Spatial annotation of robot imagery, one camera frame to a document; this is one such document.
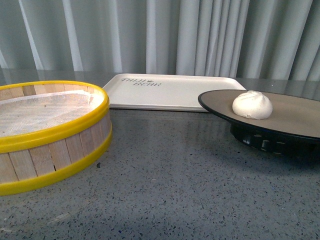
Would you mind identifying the white rectangular tray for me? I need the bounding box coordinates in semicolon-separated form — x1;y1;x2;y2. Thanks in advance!
103;73;245;112

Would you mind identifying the yellow rimmed bamboo steamer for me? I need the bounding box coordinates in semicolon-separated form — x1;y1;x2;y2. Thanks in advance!
0;80;112;196

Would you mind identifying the white steamer liner cloth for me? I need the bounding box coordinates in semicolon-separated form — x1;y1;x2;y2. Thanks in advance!
0;90;103;137

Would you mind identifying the tan plate with black rim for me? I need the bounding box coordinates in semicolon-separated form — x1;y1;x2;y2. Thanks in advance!
198;90;320;156

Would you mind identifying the grey pleated curtain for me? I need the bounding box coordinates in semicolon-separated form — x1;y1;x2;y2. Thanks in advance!
0;0;320;81

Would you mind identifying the white steamed bun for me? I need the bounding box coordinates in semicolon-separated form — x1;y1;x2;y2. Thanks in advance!
232;90;273;120

